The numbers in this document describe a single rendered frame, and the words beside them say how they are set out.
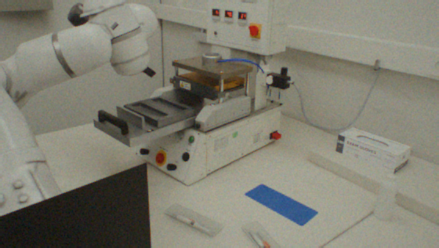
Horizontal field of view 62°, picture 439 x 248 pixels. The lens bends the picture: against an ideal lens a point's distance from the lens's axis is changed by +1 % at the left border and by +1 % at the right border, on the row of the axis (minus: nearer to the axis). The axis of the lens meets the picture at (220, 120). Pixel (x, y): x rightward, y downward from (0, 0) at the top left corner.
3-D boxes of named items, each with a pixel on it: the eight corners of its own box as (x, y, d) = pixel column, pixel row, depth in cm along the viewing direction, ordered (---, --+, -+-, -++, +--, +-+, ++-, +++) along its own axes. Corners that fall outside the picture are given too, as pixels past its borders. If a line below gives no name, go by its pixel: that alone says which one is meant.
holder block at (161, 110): (161, 101, 140) (160, 95, 139) (195, 114, 127) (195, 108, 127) (123, 111, 129) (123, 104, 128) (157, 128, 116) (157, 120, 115)
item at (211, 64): (214, 73, 163) (214, 44, 158) (269, 88, 143) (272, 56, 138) (172, 82, 146) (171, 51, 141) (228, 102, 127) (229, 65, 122)
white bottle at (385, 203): (379, 222, 110) (389, 180, 105) (370, 212, 115) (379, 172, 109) (394, 220, 111) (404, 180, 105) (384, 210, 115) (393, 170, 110)
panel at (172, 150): (135, 154, 145) (149, 110, 144) (184, 183, 126) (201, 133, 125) (131, 154, 143) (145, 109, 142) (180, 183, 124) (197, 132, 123)
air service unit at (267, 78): (263, 97, 147) (266, 62, 141) (294, 107, 138) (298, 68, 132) (255, 100, 143) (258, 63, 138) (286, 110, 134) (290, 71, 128)
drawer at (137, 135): (163, 108, 143) (162, 89, 140) (201, 124, 129) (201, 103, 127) (94, 129, 123) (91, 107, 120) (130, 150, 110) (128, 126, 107)
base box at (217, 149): (223, 119, 182) (223, 87, 176) (284, 144, 159) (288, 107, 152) (132, 153, 146) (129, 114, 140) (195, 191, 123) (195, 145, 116)
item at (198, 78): (208, 77, 156) (208, 55, 153) (247, 88, 142) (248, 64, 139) (178, 84, 145) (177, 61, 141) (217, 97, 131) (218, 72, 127)
